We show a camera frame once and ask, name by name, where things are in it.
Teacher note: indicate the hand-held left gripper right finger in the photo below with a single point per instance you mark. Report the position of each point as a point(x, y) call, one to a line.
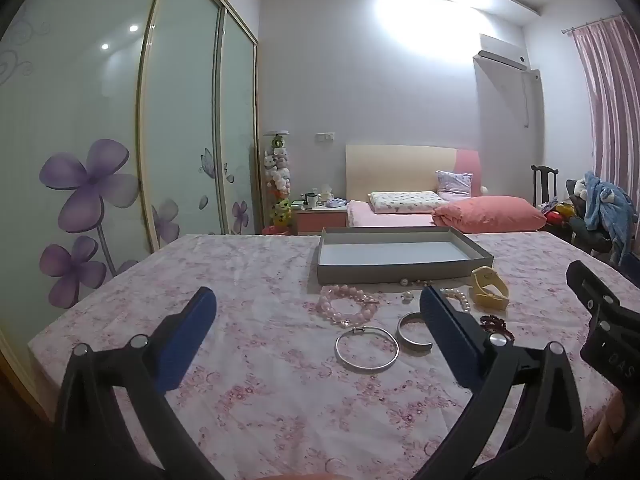
point(445, 330)

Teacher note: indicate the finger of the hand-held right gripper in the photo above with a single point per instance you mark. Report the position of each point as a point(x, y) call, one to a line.
point(585, 282)

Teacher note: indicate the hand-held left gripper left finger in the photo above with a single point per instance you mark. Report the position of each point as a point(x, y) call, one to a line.
point(185, 345)

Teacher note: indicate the wide silver bangle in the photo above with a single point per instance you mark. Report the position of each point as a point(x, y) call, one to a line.
point(415, 349)

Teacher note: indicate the thin silver bangle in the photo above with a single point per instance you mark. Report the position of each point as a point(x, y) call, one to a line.
point(360, 330)

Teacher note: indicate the grey cardboard tray box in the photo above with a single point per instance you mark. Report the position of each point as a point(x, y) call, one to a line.
point(350, 272)

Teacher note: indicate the dark padded chair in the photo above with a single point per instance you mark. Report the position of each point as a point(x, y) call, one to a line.
point(585, 232)

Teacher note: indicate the colourful toys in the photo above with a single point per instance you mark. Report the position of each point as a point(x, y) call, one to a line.
point(555, 216)

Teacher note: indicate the pink floral tablecloth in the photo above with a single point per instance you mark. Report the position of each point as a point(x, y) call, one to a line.
point(250, 385)

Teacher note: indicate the light blue garment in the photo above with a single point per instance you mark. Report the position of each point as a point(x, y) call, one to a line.
point(607, 205)

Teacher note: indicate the dark wooden chair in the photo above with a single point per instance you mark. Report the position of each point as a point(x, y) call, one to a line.
point(544, 182)

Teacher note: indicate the folded pink quilt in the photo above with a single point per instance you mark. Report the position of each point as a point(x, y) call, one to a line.
point(485, 215)

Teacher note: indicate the bed with pink sheet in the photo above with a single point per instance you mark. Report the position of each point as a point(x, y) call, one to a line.
point(380, 219)

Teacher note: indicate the white printed pillow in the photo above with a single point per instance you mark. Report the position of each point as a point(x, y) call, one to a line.
point(405, 202)

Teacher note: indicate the lavender pillow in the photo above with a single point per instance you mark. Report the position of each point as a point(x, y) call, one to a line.
point(454, 184)

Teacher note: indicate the pink and beige nightstand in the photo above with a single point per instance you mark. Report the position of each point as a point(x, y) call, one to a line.
point(320, 220)

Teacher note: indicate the blue cloth bundle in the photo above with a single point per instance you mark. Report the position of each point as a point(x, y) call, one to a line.
point(335, 203)

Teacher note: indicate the beige and pink headboard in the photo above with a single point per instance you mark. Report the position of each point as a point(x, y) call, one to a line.
point(390, 170)

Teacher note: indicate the tissue box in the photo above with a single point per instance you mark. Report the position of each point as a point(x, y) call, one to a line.
point(327, 195)

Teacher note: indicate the pink curtain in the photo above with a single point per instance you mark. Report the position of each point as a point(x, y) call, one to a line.
point(610, 100)

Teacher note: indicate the white mug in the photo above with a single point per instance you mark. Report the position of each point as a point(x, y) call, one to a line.
point(311, 201)

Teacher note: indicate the white pipe cover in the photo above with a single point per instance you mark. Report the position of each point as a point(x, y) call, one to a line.
point(530, 100)

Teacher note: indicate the tower of plush toys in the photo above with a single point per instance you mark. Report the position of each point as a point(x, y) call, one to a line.
point(277, 170)

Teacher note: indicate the white air conditioner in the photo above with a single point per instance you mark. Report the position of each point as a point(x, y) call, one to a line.
point(500, 52)

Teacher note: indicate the flower print sliding wardrobe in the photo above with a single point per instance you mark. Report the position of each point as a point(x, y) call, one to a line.
point(75, 110)

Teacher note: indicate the curtain rod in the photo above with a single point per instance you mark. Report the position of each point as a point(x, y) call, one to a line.
point(592, 22)

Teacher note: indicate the white wall socket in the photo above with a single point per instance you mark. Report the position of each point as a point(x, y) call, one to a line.
point(325, 136)

